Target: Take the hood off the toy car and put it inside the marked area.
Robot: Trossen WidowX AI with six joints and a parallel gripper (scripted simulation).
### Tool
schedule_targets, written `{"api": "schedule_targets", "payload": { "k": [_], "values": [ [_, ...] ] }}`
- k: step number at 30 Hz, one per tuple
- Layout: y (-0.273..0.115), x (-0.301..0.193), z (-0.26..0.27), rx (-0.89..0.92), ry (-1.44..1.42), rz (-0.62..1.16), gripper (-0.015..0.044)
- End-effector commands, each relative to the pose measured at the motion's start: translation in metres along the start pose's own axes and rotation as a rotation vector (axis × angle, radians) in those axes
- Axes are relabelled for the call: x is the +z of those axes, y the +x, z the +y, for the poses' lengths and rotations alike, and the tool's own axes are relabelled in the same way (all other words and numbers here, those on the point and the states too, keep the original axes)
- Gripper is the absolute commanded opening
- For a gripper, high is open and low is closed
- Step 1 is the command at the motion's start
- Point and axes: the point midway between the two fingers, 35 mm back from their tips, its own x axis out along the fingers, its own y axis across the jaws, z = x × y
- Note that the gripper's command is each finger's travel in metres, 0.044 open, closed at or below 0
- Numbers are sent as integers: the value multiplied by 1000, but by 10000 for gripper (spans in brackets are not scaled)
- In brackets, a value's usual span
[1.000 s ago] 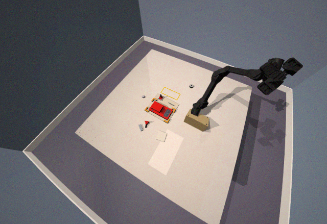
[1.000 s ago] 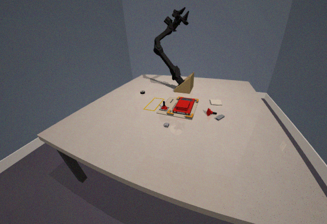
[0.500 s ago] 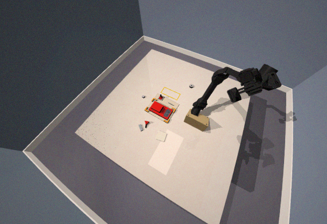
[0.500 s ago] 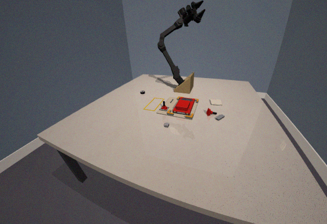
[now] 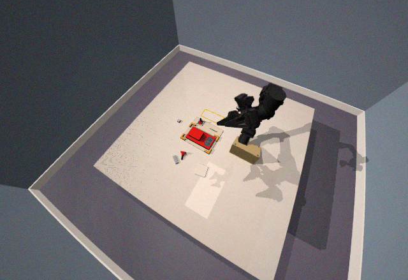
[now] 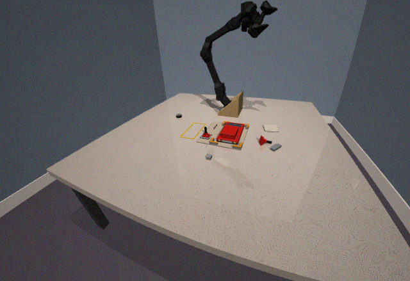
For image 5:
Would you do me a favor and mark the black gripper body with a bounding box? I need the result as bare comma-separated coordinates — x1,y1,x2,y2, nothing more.
230,106,264,129

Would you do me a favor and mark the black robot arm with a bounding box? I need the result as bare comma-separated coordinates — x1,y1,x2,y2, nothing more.
235,83,286,146

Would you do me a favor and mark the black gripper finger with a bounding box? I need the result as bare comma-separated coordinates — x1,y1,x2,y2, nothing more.
217,112,233,126
224,110,251,129

